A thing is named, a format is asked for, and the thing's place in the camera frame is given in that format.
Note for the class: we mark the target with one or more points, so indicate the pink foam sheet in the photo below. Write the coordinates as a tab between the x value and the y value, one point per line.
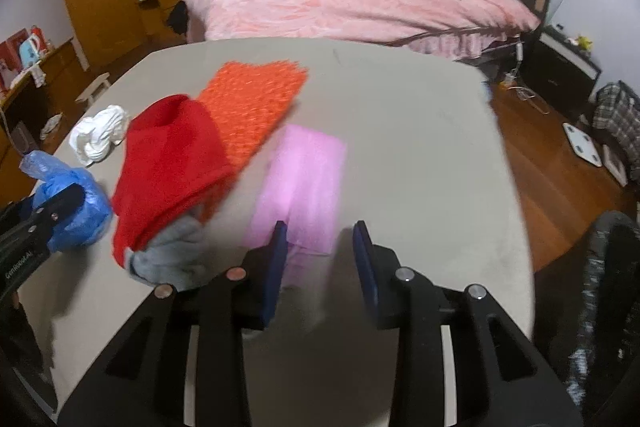
300	187

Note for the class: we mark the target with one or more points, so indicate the orange foam net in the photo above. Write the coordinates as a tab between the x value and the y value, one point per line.
255	107

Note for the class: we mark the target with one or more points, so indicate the wooden side desk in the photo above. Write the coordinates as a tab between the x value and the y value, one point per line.
30	117

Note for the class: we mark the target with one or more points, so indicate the white scale with dark centre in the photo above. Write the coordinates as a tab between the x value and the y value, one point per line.
616	166

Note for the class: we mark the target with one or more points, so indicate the black garment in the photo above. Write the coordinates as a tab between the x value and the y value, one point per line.
178	17

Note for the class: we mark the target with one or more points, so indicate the blue plastic bag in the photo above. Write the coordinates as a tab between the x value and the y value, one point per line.
92	214

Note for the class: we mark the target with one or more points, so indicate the plaid cloth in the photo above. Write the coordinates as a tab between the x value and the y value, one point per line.
620	122

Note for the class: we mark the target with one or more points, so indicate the beige tablecloth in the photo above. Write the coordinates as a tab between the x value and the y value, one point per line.
410	157

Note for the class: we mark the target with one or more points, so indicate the black and white nightstand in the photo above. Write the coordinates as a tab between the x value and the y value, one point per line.
560	72

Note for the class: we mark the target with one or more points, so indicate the yellow plush toy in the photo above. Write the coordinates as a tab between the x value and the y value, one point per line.
583	43

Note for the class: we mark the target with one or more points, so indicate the red cloth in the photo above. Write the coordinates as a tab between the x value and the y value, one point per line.
170	167

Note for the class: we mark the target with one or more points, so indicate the pale grey sock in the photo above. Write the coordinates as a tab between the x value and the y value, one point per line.
175	252

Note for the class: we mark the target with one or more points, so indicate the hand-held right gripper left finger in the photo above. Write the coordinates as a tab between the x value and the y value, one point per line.
275	272

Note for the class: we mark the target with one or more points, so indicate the white bathroom scale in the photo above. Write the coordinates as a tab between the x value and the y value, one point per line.
584	144

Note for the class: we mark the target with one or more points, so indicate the red bottle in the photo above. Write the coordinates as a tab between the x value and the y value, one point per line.
39	38

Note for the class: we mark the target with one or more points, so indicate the black trash bin with bag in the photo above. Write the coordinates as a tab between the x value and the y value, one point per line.
600	307

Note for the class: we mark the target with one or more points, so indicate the red box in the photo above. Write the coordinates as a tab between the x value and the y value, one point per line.
10	62

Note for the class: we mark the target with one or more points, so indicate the power strip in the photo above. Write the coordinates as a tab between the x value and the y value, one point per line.
507	81

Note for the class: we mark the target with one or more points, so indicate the wooden door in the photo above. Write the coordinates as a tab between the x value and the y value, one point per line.
100	2

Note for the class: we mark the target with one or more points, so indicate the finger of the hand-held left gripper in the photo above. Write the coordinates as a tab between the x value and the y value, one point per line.
60	203

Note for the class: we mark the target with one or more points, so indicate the blue and white kettle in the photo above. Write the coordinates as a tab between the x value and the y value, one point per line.
30	52

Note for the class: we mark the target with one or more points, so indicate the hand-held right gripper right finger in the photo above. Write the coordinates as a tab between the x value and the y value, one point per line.
365	267

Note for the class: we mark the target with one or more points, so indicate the small wooden stool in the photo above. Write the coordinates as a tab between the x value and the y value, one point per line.
95	88

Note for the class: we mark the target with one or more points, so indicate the pink bed blanket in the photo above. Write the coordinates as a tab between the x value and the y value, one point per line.
325	2

